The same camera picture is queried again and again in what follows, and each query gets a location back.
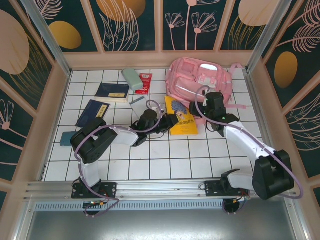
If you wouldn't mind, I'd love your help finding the navy book long gold label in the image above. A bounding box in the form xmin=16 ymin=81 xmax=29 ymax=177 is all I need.
xmin=75 ymin=99 xmax=111 ymax=128

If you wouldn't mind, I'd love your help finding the small dark teal notebook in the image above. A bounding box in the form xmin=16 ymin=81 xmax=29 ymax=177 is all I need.
xmin=59 ymin=131 xmax=76 ymax=147

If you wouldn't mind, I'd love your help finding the grey silver notebook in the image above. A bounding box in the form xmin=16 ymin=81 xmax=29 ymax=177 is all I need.
xmin=129 ymin=96 xmax=151 ymax=118

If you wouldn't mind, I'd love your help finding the base wire bundle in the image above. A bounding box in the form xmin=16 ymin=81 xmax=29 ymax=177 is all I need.
xmin=83 ymin=199 xmax=107 ymax=209
xmin=233 ymin=194 xmax=251 ymax=204

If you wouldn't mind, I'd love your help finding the mint green pencil case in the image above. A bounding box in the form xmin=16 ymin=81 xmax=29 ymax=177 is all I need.
xmin=121 ymin=68 xmax=144 ymax=90

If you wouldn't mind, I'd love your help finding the aluminium side frame bar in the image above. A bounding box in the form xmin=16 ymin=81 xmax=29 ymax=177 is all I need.
xmin=244 ymin=69 xmax=310 ymax=240
xmin=38 ymin=71 xmax=73 ymax=181

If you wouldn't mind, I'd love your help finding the yellow paperback book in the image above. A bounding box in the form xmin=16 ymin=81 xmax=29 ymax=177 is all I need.
xmin=164 ymin=95 xmax=200 ymax=136

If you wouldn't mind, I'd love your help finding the slotted grey cable duct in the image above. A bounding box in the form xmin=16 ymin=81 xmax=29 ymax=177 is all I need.
xmin=33 ymin=201 xmax=226 ymax=213

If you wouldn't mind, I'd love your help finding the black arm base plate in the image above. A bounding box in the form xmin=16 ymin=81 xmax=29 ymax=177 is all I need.
xmin=204 ymin=180 xmax=251 ymax=198
xmin=71 ymin=181 xmax=118 ymax=200

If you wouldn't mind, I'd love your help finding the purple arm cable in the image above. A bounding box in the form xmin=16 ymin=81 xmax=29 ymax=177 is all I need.
xmin=194 ymin=85 xmax=305 ymax=200
xmin=74 ymin=99 xmax=163 ymax=218

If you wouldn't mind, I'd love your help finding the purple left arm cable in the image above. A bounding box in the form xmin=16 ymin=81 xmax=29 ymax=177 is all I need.
xmin=74 ymin=99 xmax=163 ymax=218

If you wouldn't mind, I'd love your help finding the grey metal panel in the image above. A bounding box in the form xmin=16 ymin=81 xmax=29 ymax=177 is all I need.
xmin=14 ymin=199 xmax=307 ymax=240

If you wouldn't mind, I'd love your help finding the navy book small gold label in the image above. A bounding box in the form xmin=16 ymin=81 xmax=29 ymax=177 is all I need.
xmin=94 ymin=82 xmax=131 ymax=104

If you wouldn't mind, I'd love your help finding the aluminium corner post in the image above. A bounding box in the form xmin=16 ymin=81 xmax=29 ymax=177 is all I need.
xmin=246 ymin=0 xmax=292 ymax=74
xmin=21 ymin=0 xmax=73 ymax=77

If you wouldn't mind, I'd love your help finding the aluminium mounting rail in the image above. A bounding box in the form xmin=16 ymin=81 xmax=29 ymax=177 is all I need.
xmin=23 ymin=177 xmax=253 ymax=201

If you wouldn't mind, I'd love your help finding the pink student backpack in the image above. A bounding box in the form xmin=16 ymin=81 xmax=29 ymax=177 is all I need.
xmin=166 ymin=57 xmax=247 ymax=126

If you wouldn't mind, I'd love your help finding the red packet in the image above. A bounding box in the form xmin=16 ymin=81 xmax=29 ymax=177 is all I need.
xmin=134 ymin=72 xmax=153 ymax=95

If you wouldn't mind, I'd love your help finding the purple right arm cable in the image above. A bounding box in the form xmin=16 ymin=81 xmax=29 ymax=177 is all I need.
xmin=194 ymin=85 xmax=305 ymax=200

